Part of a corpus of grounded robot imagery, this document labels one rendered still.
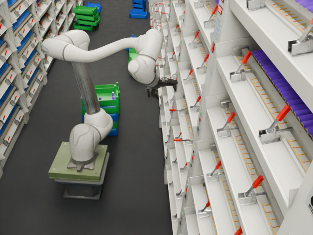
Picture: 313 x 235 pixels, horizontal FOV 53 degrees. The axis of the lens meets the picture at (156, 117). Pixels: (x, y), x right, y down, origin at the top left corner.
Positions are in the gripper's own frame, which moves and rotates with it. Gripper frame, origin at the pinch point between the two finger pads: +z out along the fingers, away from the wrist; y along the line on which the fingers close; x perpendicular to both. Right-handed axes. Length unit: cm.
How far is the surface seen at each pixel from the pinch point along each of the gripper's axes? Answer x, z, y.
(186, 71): 1.2, -11.0, 18.2
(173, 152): -28.0, 28.9, -16.7
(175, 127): -17.4, 15.8, -6.0
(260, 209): -85, -83, 40
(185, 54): 8.6, -16.2, 21.7
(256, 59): -45, -77, 53
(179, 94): -3.9, 1.2, 6.7
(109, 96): 46, 45, -65
